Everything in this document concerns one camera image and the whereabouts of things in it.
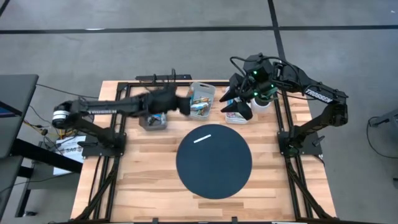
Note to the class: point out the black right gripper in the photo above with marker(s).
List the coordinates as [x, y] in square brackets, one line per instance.
[259, 88]

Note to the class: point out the black desk beam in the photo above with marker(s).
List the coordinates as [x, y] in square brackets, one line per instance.
[46, 155]

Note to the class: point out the small dark grey bin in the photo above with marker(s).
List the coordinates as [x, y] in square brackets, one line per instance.
[152, 127]

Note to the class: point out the white plastic bin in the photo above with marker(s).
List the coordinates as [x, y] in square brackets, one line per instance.
[236, 123]

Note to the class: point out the dark grey desk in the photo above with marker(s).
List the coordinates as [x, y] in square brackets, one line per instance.
[15, 109]

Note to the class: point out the black power strip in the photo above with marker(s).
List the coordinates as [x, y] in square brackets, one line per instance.
[146, 77]

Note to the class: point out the grey stand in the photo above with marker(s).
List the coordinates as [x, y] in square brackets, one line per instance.
[388, 117]

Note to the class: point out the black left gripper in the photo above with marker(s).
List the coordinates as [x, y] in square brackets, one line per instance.
[161, 101]

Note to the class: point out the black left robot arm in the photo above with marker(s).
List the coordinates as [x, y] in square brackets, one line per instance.
[99, 107]

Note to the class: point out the light grey plastic bin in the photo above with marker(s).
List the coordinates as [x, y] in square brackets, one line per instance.
[203, 88]

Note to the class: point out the colourful packet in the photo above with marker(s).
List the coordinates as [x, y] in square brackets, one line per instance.
[157, 119]

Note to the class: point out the black aluminium table frame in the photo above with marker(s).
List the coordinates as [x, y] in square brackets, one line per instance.
[202, 83]

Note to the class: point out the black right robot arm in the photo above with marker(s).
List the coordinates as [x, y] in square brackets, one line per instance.
[320, 95]

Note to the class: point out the white strip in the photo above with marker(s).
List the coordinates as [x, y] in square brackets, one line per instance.
[202, 138]

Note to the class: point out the green white granola bar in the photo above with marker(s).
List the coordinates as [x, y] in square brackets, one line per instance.
[199, 107]

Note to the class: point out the white paper sheet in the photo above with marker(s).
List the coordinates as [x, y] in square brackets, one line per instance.
[73, 141]

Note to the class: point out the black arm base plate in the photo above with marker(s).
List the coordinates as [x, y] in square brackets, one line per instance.
[93, 151]
[314, 149]

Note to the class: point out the round dark blue mat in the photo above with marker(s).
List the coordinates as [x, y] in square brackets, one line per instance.
[214, 168]

